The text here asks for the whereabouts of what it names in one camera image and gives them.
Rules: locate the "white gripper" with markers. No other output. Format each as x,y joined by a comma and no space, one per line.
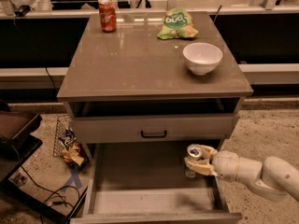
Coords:
226,164

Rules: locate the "white bowl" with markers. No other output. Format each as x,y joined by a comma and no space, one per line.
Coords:
201,58

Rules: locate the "open middle drawer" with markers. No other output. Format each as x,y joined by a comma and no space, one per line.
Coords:
145,183

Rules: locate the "silver redbull can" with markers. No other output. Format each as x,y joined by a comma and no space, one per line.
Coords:
194,153

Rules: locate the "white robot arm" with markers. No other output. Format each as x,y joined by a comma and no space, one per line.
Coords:
272,179

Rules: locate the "snack bags in basket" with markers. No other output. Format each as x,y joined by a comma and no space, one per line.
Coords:
72,152

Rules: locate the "blue tape cross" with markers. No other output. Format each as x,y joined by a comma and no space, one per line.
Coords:
73,181

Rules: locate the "green chip bag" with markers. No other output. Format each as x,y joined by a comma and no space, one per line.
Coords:
177,23

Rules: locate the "grey drawer cabinet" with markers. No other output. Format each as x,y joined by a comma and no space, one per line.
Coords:
131,72

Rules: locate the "closed drawer with black handle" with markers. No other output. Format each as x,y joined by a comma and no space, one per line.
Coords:
153,128

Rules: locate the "wire basket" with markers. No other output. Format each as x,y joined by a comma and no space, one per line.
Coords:
61,134

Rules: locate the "dark cart at left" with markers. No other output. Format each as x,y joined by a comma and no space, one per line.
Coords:
17,146

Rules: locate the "orange soda can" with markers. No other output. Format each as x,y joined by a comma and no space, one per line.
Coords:
107,16

